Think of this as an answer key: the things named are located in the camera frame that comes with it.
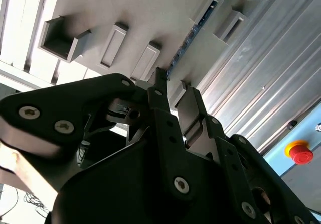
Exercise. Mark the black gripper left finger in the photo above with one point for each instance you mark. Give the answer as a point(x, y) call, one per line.
point(45, 108)

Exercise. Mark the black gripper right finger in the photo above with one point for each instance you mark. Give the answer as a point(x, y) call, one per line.
point(233, 163)

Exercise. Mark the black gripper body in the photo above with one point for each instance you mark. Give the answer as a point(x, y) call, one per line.
point(125, 196)

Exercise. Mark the blue RAM stick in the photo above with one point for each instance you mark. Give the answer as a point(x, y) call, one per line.
point(186, 44)

